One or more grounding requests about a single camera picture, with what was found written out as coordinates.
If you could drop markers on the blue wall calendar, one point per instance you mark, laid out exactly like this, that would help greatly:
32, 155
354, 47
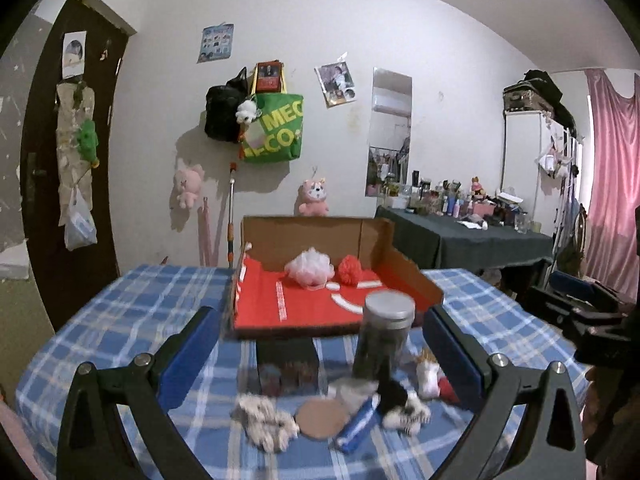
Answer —
216, 42

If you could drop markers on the black box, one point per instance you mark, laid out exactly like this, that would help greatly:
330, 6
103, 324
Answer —
287, 360

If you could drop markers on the mop stick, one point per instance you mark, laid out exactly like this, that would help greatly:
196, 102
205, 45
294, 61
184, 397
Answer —
231, 220

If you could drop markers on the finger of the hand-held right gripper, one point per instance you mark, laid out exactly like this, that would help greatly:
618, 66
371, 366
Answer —
580, 281
547, 307

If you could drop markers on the green tote bag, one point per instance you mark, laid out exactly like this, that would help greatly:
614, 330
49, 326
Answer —
280, 135

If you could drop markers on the pink curtain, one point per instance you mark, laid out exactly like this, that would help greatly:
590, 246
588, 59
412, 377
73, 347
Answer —
612, 185

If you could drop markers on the white fluffy scrunchie checked bow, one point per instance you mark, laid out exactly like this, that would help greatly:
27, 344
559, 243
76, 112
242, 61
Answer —
265, 422

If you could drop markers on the wall mirror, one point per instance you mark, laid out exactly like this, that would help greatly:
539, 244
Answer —
390, 125

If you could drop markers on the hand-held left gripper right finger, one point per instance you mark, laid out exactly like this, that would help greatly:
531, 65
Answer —
450, 355

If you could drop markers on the round brown compact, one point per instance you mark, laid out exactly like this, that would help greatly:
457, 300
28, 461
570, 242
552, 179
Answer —
322, 419

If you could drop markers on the pink plush bunny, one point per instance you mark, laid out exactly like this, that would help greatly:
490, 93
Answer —
187, 185

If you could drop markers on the pink white bath pouf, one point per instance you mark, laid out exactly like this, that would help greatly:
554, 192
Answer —
310, 267

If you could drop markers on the white wardrobe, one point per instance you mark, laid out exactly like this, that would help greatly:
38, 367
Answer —
522, 160

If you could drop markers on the clear jar with dark contents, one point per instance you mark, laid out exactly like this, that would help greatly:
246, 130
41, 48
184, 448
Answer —
382, 340

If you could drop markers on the black and white scrunchie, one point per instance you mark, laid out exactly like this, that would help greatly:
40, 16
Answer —
407, 417

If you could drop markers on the red bath pouf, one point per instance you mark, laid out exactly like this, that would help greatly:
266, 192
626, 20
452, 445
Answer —
354, 270

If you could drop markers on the group of cosmetics bottles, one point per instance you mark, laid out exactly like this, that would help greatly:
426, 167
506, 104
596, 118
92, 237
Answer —
450, 202

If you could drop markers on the black bag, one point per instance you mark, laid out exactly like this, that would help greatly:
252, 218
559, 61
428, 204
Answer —
220, 110

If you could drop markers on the dark wooden door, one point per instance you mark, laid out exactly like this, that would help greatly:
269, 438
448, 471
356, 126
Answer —
45, 160

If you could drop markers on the dark bags on wardrobe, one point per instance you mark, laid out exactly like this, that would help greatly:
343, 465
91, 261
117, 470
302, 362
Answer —
537, 92

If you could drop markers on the pink plush fox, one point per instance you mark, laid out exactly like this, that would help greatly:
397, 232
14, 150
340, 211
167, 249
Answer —
313, 199

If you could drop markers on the hanging door organizer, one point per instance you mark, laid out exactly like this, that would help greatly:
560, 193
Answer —
70, 160

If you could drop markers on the blue plaid tablecloth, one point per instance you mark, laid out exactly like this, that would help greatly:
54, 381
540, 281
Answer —
125, 320

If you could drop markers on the white plush dog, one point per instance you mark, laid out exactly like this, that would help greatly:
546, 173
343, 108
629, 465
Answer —
246, 111

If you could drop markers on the white plastic bag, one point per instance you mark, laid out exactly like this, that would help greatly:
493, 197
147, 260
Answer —
79, 227

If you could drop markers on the green plush toy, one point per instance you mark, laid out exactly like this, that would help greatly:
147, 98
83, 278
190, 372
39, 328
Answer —
89, 137

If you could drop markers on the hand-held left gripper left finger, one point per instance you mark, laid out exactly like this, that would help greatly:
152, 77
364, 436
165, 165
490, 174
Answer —
192, 355

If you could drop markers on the pink umbrella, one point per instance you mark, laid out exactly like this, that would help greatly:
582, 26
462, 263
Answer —
204, 235

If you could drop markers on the table with dark green cloth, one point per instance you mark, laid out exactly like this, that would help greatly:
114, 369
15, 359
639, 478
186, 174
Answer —
465, 245

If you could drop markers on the cardboard box with red lining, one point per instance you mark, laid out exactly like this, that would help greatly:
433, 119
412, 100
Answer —
310, 240

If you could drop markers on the white and red plush toy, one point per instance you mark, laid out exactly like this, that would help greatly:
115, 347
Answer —
429, 380

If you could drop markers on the red framed picture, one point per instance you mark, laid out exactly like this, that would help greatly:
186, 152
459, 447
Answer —
267, 77

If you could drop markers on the wall photo poster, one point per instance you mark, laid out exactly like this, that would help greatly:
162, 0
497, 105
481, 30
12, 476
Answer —
336, 84

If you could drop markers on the blue tube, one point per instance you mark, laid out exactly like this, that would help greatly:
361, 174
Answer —
352, 432

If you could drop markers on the door photo poster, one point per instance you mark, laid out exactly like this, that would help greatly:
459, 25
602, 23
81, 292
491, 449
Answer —
74, 52

